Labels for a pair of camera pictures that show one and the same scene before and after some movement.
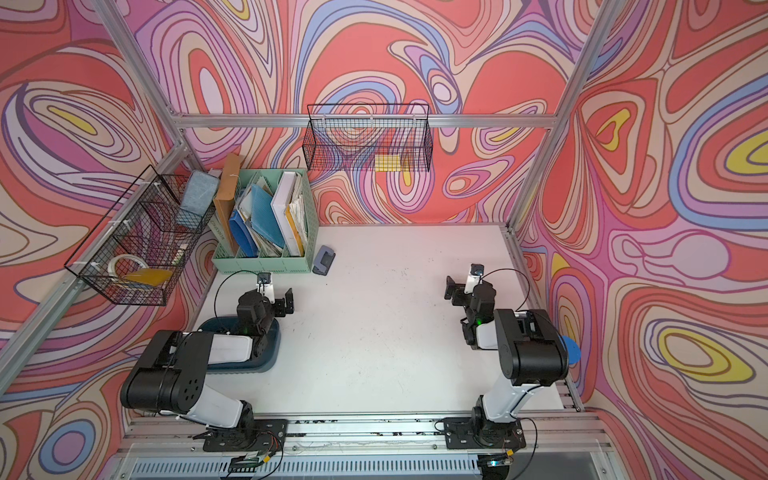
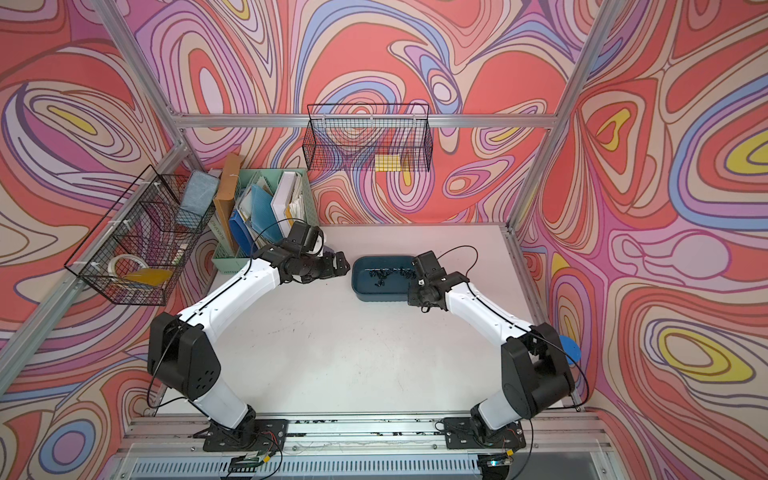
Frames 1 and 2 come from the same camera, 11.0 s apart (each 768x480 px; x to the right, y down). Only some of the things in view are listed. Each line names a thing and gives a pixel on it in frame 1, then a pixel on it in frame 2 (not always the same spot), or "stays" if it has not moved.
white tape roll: x=113 y=261 stays
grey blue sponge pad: x=200 y=191 stays
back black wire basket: x=368 y=137 stays
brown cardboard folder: x=225 y=196 stays
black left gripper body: x=277 y=309 -> x=314 y=267
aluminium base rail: x=370 y=449 stays
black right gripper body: x=460 y=298 -> x=417 y=294
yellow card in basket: x=149 y=276 stays
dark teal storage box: x=223 y=325 -> x=383 y=278
